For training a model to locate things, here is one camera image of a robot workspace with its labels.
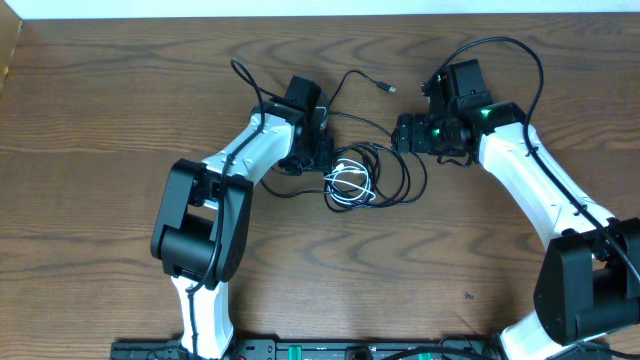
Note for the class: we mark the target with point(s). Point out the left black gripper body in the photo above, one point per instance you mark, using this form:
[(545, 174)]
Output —
[(318, 155)]

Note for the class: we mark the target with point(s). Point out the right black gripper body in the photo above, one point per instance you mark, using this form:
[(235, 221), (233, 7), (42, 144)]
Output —
[(423, 135)]

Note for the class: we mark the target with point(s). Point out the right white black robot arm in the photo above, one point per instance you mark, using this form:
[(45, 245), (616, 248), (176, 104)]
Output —
[(588, 285)]

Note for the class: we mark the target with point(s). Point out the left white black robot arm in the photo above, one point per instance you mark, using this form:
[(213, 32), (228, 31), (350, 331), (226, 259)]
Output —
[(202, 225)]

